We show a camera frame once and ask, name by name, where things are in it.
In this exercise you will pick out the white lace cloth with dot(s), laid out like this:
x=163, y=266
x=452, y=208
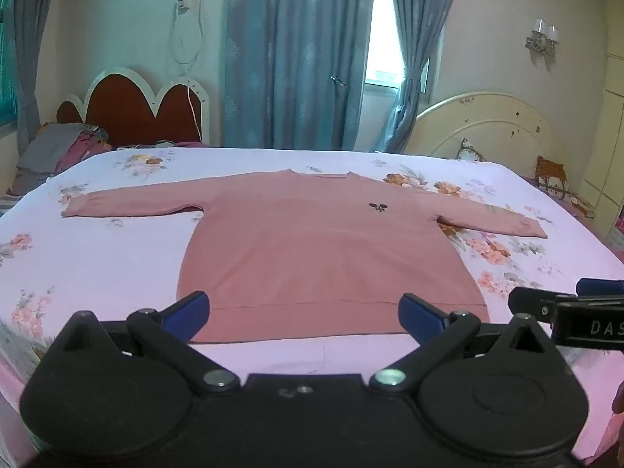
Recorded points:
x=469, y=152

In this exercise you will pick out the wall lamp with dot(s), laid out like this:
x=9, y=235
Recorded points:
x=542, y=38

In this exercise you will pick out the blue side curtain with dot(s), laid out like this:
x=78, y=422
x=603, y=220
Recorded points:
x=29, y=58

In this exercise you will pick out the orange patterned cushion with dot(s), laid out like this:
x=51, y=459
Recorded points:
x=555, y=180

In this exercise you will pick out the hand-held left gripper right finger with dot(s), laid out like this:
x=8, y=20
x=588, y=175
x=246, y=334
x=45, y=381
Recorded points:
x=422, y=315

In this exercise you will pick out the cream wardrobe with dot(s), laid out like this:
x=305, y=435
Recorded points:
x=612, y=146

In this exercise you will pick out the pile of clothes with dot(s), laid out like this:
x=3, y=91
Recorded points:
x=53, y=148

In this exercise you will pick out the purple patterned cloth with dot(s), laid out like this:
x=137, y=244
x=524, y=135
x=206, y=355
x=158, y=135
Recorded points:
x=619, y=224

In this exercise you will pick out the cream headboard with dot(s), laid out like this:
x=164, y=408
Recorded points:
x=497, y=126

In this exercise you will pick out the floral bed sheet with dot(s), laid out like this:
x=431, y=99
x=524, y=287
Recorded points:
x=112, y=263

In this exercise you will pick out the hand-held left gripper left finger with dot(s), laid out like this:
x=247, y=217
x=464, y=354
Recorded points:
x=187, y=310

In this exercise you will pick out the window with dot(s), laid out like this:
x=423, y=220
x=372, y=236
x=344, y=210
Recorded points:
x=382, y=34

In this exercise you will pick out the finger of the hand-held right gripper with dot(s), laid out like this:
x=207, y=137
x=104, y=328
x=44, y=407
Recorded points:
x=599, y=286
x=536, y=304

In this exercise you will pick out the tied blue curtain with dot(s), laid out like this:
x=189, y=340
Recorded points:
x=414, y=34

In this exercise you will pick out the red and white headboard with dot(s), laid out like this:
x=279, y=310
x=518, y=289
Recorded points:
x=124, y=112

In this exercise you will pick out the wide blue curtain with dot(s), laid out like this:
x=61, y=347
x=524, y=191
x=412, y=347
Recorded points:
x=292, y=58

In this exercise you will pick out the pink long-sleeve sweater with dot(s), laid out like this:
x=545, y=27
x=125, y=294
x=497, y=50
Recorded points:
x=317, y=253

